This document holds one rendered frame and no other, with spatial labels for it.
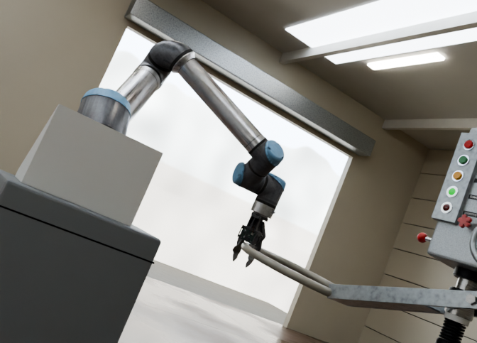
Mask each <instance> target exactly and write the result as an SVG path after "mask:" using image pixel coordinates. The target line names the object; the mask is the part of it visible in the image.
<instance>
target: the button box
mask: <svg viewBox="0 0 477 343"><path fill-rule="evenodd" d="M469 139H471V140H474V142H475V146H474V147H473V148H472V149H471V150H469V151H467V150H465V149H464V147H463V144H464V142H465V141H467V140H469ZM462 155H467V156H468V157H469V162H468V164H466V165H464V166H461V165H459V164H458V159H459V157H460V156H462ZM457 170H461V171H462V172H463V173H464V177H463V179H462V180H460V181H458V182H456V181H453V179H452V175H453V173H454V172H455V171H457ZM476 171H477V134H471V133H461V135H460V138H459V142H458V143H457V146H456V150H455V152H454V155H453V158H452V160H451V163H450V166H449V169H448V171H447V174H446V177H445V179H444V183H443V185H442V188H441V191H440V193H439V196H438V199H437V203H436V204H435V207H434V211H433V213H432V216H431V218H432V219H434V220H436V221H441V222H447V223H450V224H455V225H457V224H458V223H459V222H458V221H457V219H458V218H459V217H461V213H462V211H463V208H464V205H465V203H466V199H467V197H468V194H469V191H470V189H471V185H472V182H473V179H474V177H475V174H476ZM451 186H455V187H457V188H458V194H457V195H456V196H455V197H448V196H447V194H446V191H447V189H448V188H449V187H451ZM445 202H450V203H451V204H452V210H451V211H450V212H449V213H443V212H442V211H441V205H442V204H443V203H445Z"/></svg>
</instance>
